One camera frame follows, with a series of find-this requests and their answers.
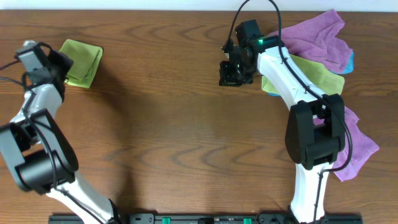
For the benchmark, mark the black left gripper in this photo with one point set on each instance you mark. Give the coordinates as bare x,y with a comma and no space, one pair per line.
62,61

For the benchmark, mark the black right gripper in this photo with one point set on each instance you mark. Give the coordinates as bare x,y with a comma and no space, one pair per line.
226,79

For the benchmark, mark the green microfiber cloth with tag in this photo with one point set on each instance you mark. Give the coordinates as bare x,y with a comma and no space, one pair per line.
86,59

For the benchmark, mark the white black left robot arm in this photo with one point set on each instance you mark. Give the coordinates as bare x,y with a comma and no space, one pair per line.
36,152

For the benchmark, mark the upper purple microfiber cloth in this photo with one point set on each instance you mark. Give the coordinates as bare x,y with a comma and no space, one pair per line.
316,40

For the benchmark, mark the purple microfiber cloth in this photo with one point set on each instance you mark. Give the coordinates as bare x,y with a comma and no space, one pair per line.
363,148
316,40

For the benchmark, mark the crumpled green microfiber cloth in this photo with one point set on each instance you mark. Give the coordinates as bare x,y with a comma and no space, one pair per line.
320,76

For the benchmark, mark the blue microfiber cloth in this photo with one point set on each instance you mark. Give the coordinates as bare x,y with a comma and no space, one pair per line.
349,63

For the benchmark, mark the lower purple microfiber cloth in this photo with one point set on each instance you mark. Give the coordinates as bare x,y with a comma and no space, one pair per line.
363,148

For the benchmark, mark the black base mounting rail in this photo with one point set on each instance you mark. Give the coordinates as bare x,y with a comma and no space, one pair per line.
263,218

